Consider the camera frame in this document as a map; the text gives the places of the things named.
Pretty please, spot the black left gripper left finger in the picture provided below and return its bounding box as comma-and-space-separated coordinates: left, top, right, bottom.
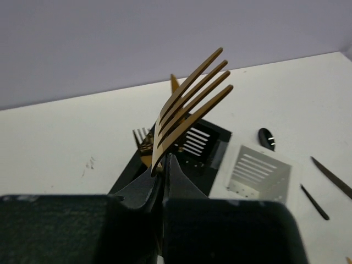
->
1, 169, 164, 263

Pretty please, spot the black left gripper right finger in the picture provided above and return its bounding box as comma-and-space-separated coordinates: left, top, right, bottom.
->
163, 156, 308, 263

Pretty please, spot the gold fork green handle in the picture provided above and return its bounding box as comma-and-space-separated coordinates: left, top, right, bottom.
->
133, 128, 154, 168
151, 47, 233, 177

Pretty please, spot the black utensil caddy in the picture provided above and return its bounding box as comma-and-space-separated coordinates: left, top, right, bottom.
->
108, 118, 233, 199

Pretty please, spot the white utensil caddy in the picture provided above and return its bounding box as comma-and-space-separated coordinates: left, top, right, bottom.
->
209, 135, 302, 211

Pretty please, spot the black spoon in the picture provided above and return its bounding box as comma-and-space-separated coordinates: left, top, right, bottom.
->
257, 128, 330, 221

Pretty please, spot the black knife upper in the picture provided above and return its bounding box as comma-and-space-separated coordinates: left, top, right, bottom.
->
310, 156, 352, 199

